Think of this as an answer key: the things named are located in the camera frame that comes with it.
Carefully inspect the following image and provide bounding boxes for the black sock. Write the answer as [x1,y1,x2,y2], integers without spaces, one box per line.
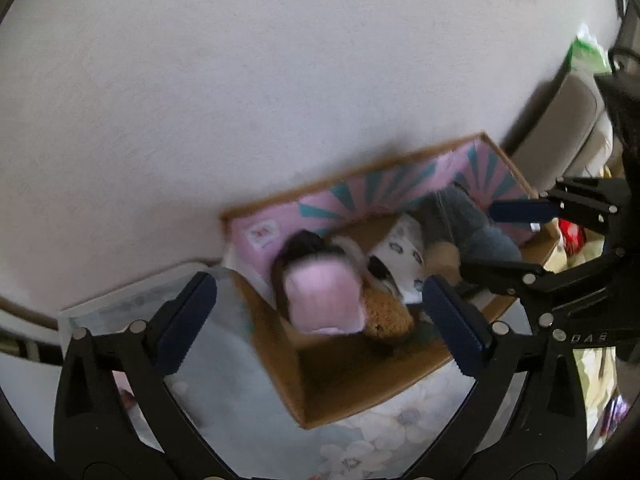
[270,230,346,322]

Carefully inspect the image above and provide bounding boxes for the pink fuzzy sock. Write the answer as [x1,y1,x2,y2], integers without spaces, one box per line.
[283,256,366,335]

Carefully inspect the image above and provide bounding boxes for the grey fuzzy sock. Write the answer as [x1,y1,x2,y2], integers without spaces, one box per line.
[411,184,522,262]

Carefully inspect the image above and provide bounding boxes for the beige round cosmetic jar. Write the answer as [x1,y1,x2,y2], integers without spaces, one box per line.
[423,242,461,286]

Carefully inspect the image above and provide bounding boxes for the white panda sock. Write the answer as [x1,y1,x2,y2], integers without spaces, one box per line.
[368,214,426,304]

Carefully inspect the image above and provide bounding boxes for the red package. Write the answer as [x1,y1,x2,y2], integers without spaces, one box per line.
[558,219,586,252]

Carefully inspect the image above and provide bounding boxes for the pink patterned cardboard box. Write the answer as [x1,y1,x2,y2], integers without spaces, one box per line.
[220,133,560,429]

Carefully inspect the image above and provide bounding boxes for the green white package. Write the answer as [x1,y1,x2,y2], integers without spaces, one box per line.
[568,23,611,75]

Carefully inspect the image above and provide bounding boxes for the white tray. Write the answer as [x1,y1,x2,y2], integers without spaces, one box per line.
[58,262,214,322]

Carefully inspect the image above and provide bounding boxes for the beige sofa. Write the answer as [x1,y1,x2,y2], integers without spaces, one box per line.
[511,70,614,192]

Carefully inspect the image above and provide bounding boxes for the blue floral cloth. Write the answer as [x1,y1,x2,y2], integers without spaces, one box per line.
[58,263,532,480]

